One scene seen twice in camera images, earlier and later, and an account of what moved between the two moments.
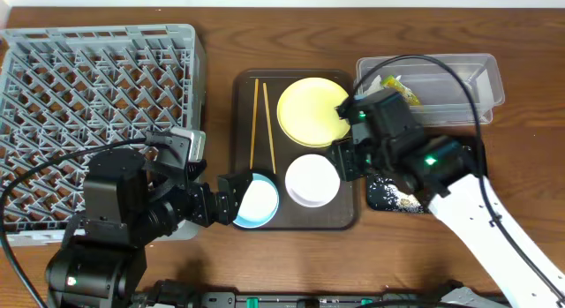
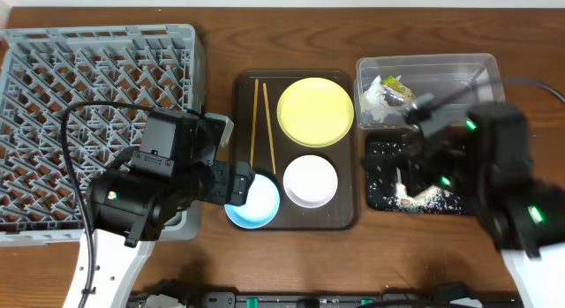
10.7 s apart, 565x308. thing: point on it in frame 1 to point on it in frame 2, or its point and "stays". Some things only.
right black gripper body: x=346 y=155 to x=409 y=162
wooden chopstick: x=255 y=108 stays
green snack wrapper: x=393 y=82 stays
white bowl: x=312 y=180 stays
